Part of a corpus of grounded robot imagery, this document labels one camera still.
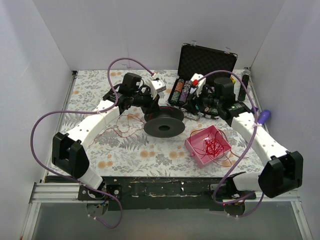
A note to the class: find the black filament spool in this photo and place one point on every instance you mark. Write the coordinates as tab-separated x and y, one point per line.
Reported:
166	122

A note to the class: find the black poker chip case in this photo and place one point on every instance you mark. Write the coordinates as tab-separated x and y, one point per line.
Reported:
201	60

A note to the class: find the pink open box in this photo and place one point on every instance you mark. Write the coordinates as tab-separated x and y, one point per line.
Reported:
209	145

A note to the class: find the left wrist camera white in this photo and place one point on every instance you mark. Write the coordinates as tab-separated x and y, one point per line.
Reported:
157	86

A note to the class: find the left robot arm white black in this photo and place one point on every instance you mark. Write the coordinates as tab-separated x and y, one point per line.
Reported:
69	149

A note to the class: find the yellow green toy block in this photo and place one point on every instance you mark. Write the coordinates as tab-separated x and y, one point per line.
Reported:
233	80

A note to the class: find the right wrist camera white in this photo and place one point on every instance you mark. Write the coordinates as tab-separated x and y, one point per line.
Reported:
197	83

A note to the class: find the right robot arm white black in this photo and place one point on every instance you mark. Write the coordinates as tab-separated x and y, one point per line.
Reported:
283	169

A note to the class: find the floral table mat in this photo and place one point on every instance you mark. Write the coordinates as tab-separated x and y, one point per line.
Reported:
124	149

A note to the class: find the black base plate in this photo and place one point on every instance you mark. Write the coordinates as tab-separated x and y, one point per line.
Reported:
156	193

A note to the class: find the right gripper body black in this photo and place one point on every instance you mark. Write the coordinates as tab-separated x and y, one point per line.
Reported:
197	99

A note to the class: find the black remote control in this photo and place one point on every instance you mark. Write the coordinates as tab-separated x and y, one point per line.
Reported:
245	80

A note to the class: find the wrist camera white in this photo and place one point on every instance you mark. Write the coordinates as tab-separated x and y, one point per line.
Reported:
157	86
197	83

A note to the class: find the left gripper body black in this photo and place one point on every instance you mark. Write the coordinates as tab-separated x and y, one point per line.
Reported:
152	104

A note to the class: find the purple cylindrical toy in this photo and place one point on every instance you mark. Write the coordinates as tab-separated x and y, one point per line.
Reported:
264	116

